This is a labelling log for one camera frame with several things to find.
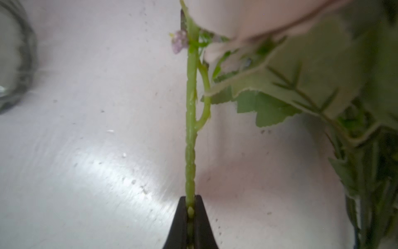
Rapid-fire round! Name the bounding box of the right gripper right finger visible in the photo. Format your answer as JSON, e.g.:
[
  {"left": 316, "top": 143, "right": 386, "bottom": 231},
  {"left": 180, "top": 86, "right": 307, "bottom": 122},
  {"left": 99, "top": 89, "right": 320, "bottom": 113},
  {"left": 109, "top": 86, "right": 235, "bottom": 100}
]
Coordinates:
[{"left": 193, "top": 195, "right": 219, "bottom": 249}]

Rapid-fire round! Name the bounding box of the white green flower bunch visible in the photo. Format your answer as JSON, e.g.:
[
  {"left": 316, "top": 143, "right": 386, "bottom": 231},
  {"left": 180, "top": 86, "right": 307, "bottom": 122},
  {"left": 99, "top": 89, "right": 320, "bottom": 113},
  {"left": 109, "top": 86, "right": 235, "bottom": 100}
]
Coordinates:
[{"left": 330, "top": 1, "right": 398, "bottom": 249}]

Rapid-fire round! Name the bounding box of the clear ribbed glass vase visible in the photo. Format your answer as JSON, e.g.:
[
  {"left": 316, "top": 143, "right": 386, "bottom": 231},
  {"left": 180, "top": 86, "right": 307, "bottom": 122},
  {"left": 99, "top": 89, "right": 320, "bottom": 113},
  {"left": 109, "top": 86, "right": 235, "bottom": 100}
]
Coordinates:
[{"left": 1, "top": 1, "right": 38, "bottom": 114}]

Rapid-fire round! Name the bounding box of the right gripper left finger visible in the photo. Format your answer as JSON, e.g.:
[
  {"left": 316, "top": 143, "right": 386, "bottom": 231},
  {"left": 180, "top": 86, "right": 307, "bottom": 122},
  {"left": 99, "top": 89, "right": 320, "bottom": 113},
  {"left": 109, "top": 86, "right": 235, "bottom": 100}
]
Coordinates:
[{"left": 163, "top": 197, "right": 188, "bottom": 249}]

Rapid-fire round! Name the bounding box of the peach rose flower stem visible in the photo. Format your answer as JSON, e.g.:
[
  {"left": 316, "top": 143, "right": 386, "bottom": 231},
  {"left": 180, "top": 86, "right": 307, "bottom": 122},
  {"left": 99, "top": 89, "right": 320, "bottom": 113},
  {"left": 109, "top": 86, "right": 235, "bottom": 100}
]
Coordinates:
[{"left": 169, "top": 0, "right": 368, "bottom": 218}]

